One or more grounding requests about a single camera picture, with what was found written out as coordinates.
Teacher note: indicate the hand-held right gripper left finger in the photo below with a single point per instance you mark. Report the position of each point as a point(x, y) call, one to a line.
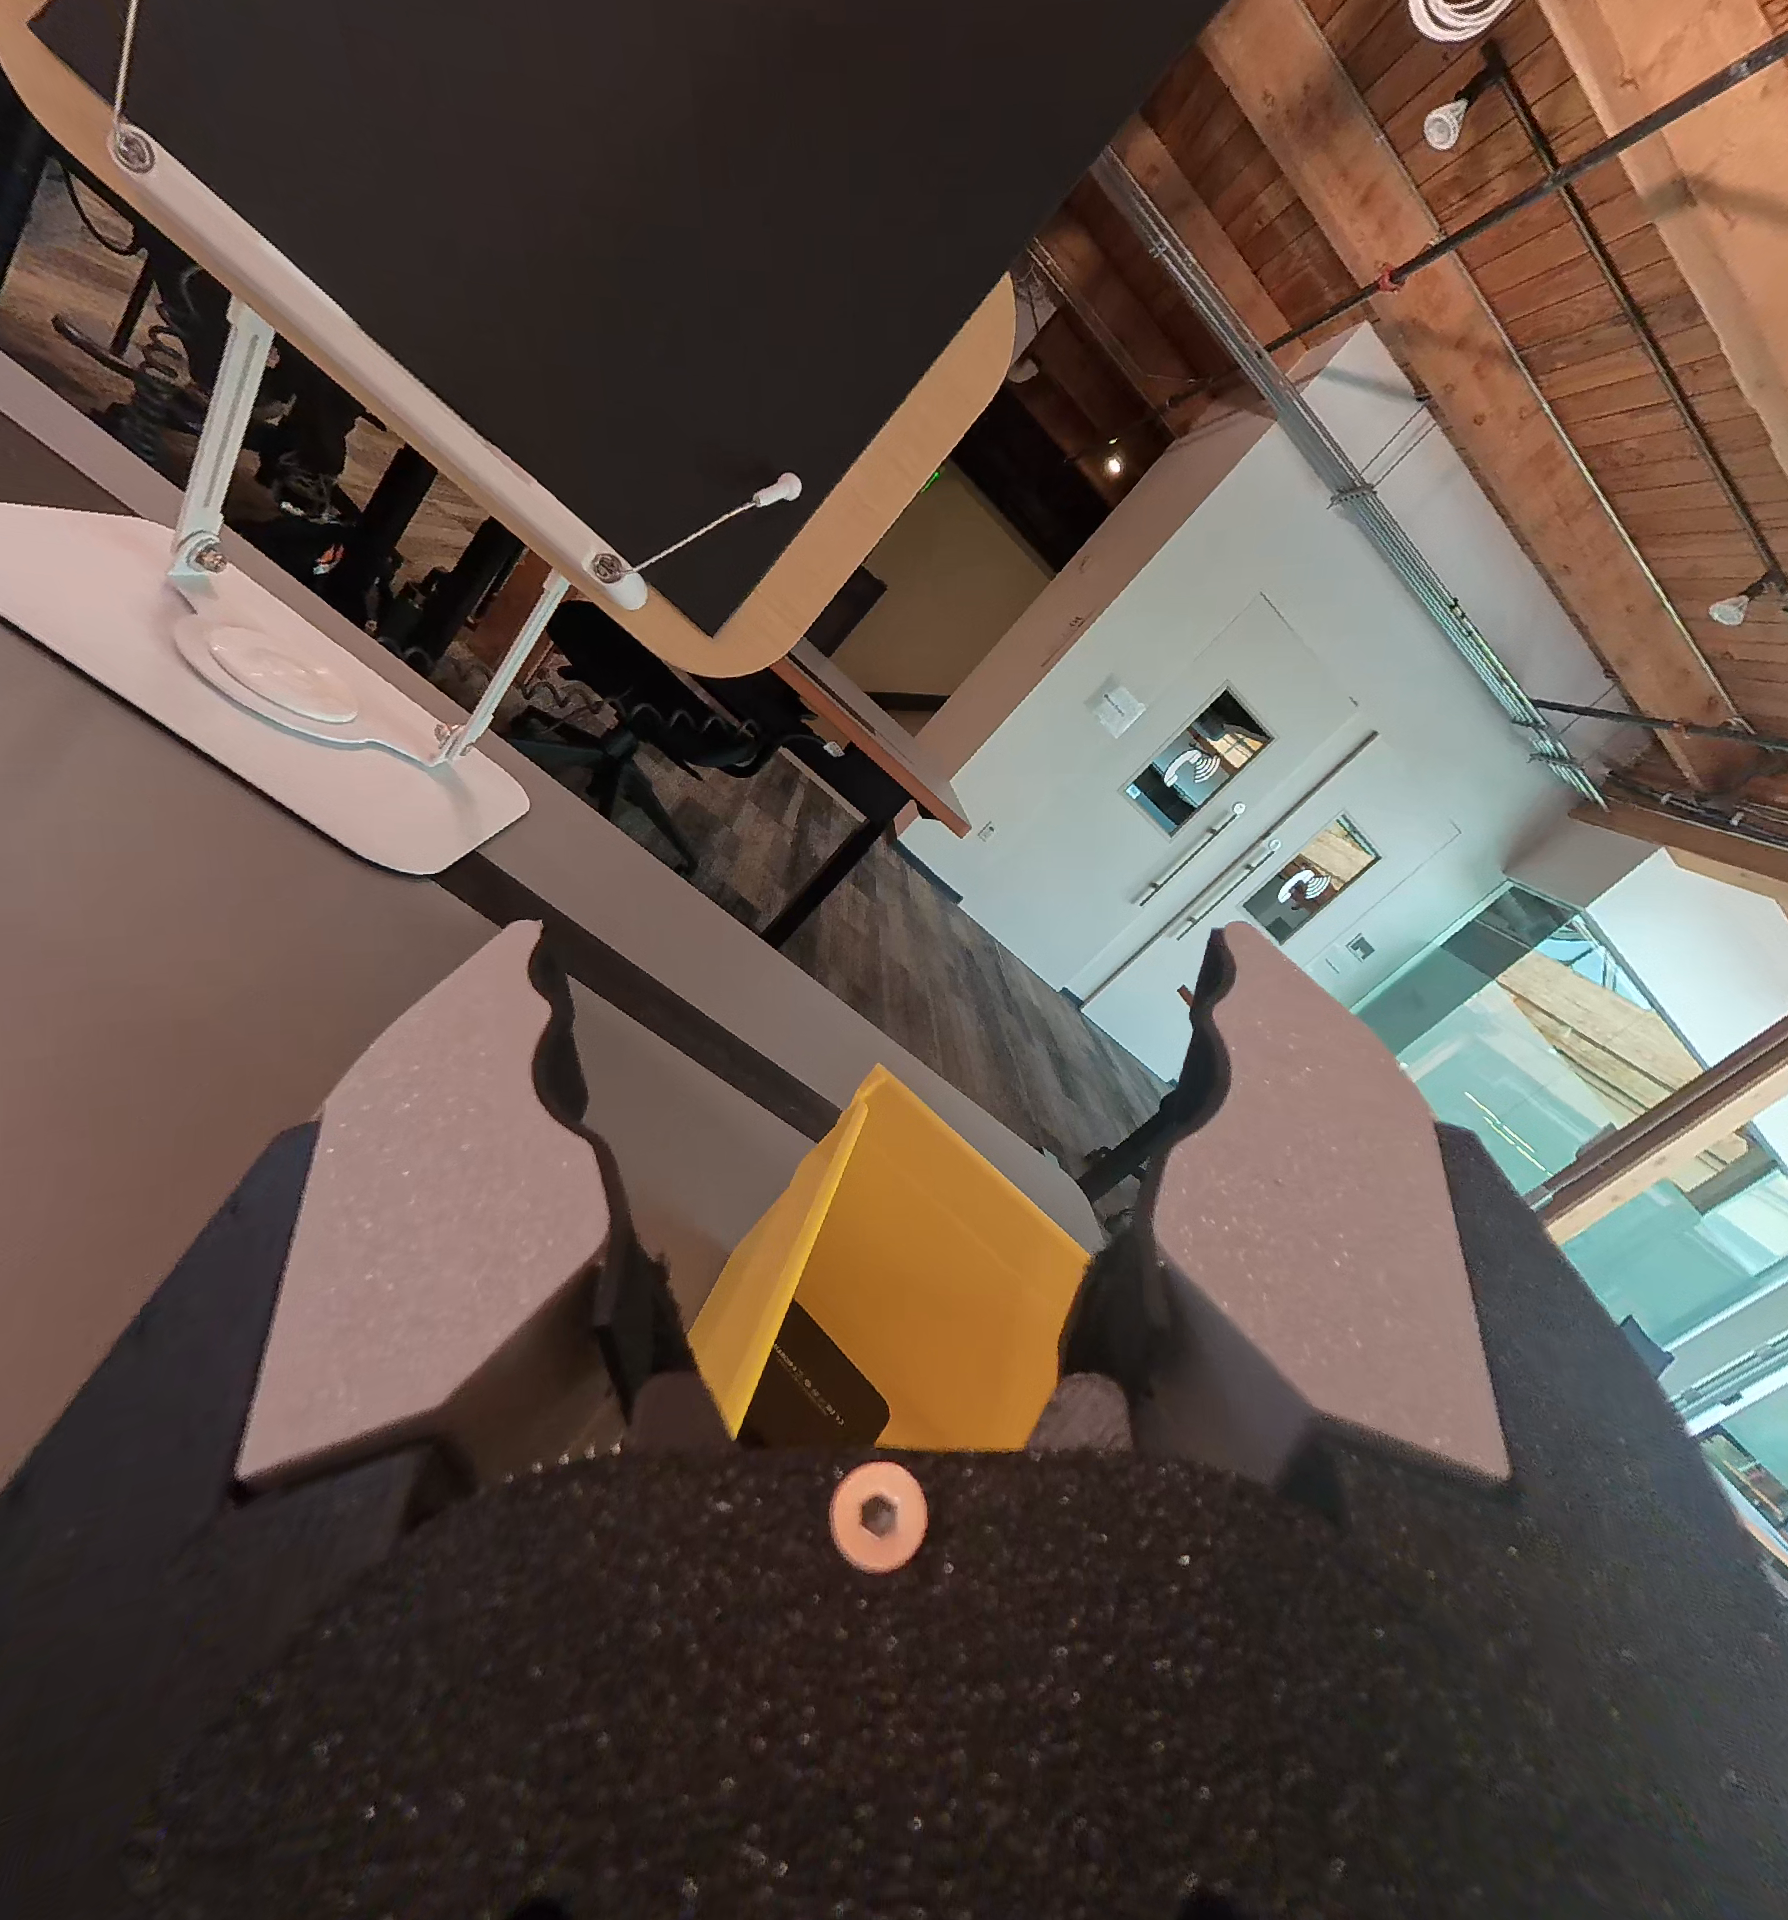
point(442, 1200)

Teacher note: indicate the black board on white stand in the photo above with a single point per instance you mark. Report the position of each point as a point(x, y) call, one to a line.
point(533, 225)

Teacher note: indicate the black office chair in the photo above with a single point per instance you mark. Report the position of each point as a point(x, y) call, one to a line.
point(639, 719)

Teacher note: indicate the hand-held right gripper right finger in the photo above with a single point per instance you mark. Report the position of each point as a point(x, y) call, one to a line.
point(1315, 1230)

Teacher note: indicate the yellow plastic bin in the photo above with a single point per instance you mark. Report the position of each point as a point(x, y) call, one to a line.
point(939, 1259)

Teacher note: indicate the white wall sign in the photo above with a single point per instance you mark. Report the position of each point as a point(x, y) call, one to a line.
point(1121, 709)

